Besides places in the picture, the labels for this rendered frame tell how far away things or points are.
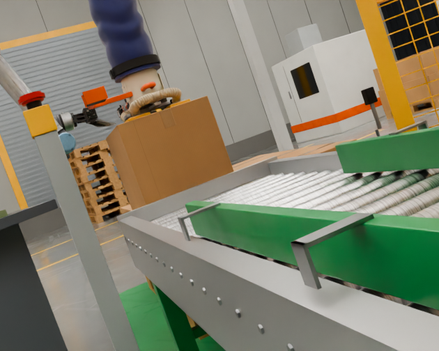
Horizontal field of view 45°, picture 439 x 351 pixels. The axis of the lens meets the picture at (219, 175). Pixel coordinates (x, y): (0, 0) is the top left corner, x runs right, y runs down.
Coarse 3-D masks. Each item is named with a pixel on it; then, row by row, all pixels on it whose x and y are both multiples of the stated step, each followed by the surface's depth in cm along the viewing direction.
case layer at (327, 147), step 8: (328, 144) 261; (336, 144) 248; (280, 152) 319; (288, 152) 298; (296, 152) 281; (304, 152) 266; (312, 152) 252; (320, 152) 240; (248, 160) 343; (256, 160) 319; (240, 168) 305; (128, 208) 301
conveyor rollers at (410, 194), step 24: (240, 192) 192; (264, 192) 174; (288, 192) 157; (312, 192) 140; (336, 192) 131; (360, 192) 123; (384, 192) 114; (408, 192) 106; (432, 192) 97; (168, 216) 201; (408, 216) 87; (432, 216) 85; (288, 264) 87; (360, 288) 70; (432, 312) 53
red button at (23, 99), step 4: (32, 92) 136; (36, 92) 137; (40, 92) 138; (24, 96) 136; (28, 96) 135; (32, 96) 135; (36, 96) 136; (40, 96) 137; (44, 96) 139; (20, 100) 136; (24, 100) 135; (28, 100) 136; (32, 100) 136; (36, 100) 137; (40, 100) 139; (20, 104) 138; (24, 104) 137; (28, 104) 137; (32, 104) 137; (36, 104) 137; (40, 104) 138; (28, 108) 137; (32, 108) 137
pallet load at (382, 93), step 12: (408, 60) 838; (420, 60) 816; (432, 60) 820; (408, 72) 847; (420, 72) 825; (432, 72) 819; (408, 84) 853; (432, 84) 814; (384, 96) 911; (408, 96) 862; (420, 96) 840; (384, 108) 921; (420, 108) 906; (432, 108) 828
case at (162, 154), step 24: (144, 120) 214; (168, 120) 216; (192, 120) 219; (120, 144) 222; (144, 144) 214; (168, 144) 216; (192, 144) 219; (216, 144) 222; (120, 168) 254; (144, 168) 213; (168, 168) 216; (192, 168) 219; (216, 168) 222; (144, 192) 213; (168, 192) 216
